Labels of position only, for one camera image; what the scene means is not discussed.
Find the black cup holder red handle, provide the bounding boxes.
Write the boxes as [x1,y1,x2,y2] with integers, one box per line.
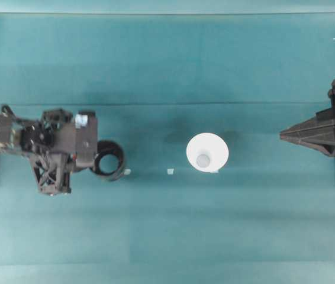
[92,139,126,182]

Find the white paper cup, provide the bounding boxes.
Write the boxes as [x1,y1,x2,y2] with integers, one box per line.
[186,132,230,173]

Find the blue-green table cloth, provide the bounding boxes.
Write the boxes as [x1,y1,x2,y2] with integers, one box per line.
[0,11,335,284]

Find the blue-green backdrop cloth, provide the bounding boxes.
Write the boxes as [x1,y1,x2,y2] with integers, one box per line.
[0,0,335,14]

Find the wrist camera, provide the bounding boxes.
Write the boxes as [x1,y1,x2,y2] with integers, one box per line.
[74,109,99,172]

